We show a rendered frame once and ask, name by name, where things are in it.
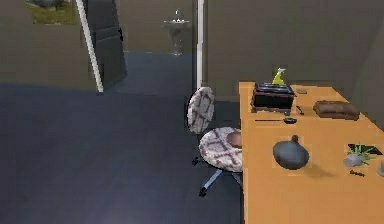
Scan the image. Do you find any small green house plant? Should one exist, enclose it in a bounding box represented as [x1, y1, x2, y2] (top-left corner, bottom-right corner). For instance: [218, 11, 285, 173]
[343, 143, 377, 168]

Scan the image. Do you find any white patterned office chair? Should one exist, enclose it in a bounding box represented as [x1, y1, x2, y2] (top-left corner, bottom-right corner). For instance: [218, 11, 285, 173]
[185, 86, 244, 198]

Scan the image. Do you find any brown round ball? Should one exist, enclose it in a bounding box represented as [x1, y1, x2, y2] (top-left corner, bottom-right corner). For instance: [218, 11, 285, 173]
[227, 130, 243, 149]

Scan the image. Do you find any black toaster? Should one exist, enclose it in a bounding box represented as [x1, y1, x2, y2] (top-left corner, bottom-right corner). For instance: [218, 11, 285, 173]
[250, 81, 297, 113]

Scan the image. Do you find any yellow spray bottle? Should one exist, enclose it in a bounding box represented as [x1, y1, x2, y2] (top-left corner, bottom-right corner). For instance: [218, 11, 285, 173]
[271, 67, 288, 86]

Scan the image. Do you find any black ladle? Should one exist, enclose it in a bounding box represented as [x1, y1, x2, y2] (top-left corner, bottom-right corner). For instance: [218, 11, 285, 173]
[254, 117, 298, 125]

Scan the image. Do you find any dark grey round vase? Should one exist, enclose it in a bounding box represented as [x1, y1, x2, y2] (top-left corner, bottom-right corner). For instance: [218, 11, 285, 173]
[272, 134, 310, 171]

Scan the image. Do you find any dark grey room door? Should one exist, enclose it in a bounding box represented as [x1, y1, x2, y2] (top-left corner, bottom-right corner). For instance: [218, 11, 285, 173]
[75, 0, 128, 93]

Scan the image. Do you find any brown bread loaf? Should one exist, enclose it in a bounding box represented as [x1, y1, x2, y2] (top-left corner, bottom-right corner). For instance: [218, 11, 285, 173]
[312, 99, 361, 122]

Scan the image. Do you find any orange wooden table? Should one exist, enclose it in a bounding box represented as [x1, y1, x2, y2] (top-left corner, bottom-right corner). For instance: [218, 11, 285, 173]
[238, 80, 384, 224]

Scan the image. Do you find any framed landscape picture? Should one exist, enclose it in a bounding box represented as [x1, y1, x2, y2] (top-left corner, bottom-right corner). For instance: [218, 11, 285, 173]
[25, 0, 78, 25]

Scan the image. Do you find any white pedestal sink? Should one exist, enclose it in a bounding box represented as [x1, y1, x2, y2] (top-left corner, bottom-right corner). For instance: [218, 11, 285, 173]
[162, 9, 192, 56]

